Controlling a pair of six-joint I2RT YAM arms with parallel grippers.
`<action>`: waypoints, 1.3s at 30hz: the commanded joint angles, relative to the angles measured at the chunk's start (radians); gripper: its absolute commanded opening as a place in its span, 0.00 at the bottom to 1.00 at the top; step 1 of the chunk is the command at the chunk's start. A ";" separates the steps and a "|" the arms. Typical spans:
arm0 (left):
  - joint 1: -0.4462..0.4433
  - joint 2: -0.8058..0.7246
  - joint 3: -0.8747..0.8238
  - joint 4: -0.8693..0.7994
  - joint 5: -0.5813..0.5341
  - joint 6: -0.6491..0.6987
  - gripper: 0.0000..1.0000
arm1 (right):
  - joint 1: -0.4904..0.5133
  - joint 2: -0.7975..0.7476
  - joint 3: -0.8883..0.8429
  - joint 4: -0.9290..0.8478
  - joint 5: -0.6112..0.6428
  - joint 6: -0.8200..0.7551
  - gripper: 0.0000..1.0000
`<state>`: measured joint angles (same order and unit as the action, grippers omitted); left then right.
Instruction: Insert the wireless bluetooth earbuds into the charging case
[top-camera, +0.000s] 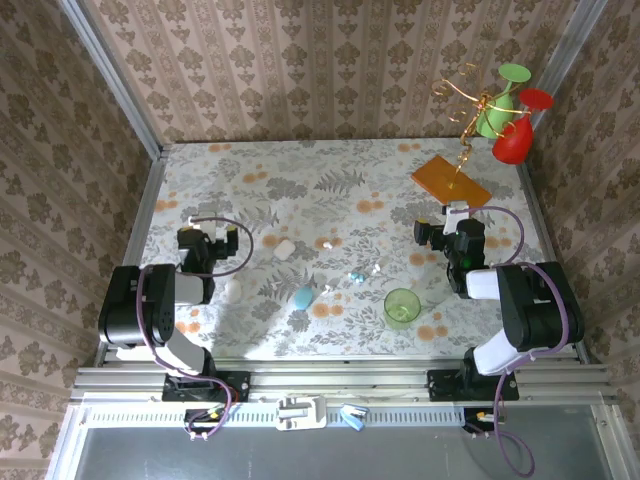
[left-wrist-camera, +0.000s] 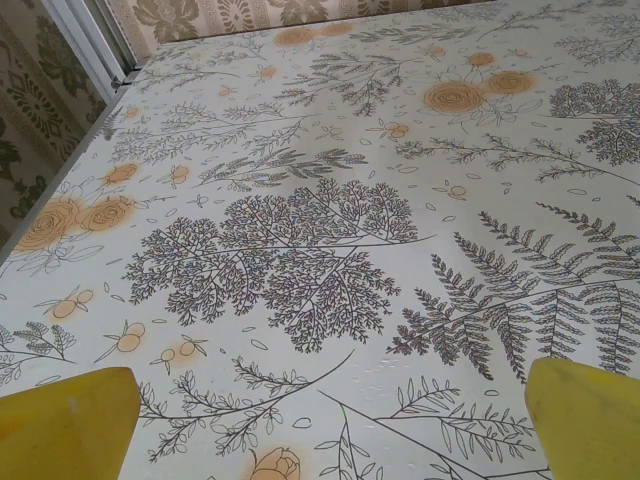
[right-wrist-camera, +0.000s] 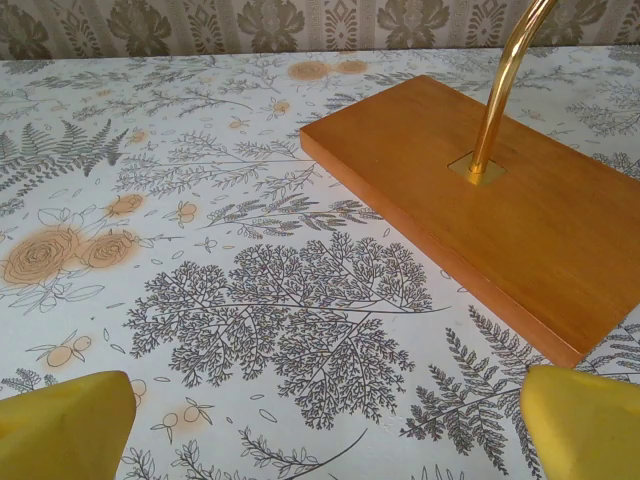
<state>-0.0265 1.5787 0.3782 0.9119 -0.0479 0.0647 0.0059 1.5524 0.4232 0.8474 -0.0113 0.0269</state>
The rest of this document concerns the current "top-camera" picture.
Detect white plastic bracket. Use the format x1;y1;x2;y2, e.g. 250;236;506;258
275;394;327;431

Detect floral patterned tablecloth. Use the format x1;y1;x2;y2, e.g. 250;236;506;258
137;138;574;359

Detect white slotted cable duct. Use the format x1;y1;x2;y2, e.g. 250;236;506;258
79;403;464;427

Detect gold wire stand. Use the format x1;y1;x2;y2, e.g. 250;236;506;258
410;62;494;207

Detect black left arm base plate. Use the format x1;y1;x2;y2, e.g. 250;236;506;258
162;370;251;403

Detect green plastic wine glass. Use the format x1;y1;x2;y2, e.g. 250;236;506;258
473;63;532;140

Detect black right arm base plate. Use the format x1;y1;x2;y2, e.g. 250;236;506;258
427;368;520;402

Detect aluminium corner post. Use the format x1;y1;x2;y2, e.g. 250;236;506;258
55;0;170;160
519;0;610;169

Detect long aluminium frame rail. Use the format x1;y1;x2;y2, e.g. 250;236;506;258
69;364;621;401

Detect blue earbud charging case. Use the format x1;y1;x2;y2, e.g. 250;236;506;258
292;285;316;311

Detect grey metal sheet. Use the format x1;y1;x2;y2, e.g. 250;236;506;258
49;424;626;480

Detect black connector box yellow plug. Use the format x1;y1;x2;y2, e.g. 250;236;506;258
183;407;229;434
462;407;506;434

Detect red plastic wine glass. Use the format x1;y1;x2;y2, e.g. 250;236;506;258
491;88;555;166

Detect aluminium table side rail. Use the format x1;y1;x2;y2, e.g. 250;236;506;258
94;158;169;371
517;164;594;365

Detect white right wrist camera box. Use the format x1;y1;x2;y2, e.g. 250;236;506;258
443;199;474;234

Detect green transparent plastic cup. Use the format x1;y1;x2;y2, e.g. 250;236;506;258
383;287;422;330

